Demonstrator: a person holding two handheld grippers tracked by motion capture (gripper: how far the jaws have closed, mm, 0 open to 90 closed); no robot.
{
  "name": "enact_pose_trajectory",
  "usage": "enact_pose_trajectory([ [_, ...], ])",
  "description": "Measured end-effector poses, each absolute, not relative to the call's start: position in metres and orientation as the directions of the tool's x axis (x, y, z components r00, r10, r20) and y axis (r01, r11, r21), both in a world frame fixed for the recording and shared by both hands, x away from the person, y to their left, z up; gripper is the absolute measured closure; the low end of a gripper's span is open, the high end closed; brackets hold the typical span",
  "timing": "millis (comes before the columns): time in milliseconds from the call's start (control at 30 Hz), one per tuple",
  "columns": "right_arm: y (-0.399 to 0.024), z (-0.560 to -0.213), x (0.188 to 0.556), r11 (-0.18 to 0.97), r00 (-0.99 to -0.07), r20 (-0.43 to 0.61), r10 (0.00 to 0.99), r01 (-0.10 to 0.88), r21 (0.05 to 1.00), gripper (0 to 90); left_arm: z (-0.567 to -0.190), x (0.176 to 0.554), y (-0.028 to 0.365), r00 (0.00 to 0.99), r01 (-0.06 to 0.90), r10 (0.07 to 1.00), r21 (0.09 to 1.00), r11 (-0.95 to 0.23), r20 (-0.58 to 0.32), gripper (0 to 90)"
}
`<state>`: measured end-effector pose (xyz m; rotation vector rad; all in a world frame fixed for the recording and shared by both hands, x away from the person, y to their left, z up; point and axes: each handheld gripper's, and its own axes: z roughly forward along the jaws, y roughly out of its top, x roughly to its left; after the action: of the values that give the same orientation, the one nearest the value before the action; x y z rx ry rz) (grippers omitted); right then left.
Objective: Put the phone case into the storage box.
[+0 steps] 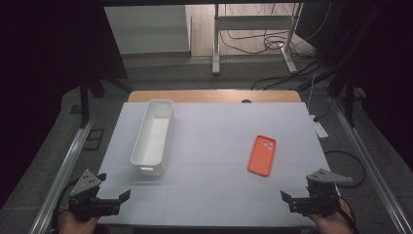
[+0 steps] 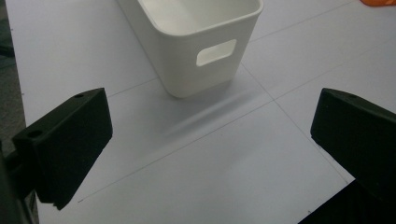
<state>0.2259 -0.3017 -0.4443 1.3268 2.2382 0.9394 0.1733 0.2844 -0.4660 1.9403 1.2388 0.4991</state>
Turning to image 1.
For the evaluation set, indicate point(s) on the aluminium floor rail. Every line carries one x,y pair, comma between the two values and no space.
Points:
61,178
373,169

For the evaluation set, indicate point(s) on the white plastic storage bin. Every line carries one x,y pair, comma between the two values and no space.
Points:
152,139

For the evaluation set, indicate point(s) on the dark curtain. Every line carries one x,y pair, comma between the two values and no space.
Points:
386,65
42,81

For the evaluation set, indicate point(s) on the white metal desk frame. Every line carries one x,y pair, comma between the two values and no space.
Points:
250,22

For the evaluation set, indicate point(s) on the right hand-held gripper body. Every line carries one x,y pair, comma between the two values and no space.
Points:
321,201

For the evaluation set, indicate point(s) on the white cabinet panel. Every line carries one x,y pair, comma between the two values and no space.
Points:
146,29

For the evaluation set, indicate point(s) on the black square floor plates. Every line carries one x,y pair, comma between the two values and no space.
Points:
94,139

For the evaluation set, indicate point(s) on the white power strip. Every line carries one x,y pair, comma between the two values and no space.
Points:
319,128

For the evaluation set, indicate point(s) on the black metal stand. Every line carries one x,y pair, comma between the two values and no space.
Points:
85,100
349,100

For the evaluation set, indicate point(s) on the person's left hand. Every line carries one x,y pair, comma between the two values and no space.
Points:
76,226

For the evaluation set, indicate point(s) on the wooden table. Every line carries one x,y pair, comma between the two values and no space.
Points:
207,96

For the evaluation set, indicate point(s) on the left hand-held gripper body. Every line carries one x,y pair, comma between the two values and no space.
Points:
86,198

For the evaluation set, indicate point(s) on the orange phone case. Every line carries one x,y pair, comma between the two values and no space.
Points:
261,156

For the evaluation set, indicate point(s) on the person's right hand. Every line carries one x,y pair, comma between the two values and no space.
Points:
334,224

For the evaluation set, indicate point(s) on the white table cover sheet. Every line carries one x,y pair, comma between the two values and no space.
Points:
211,146

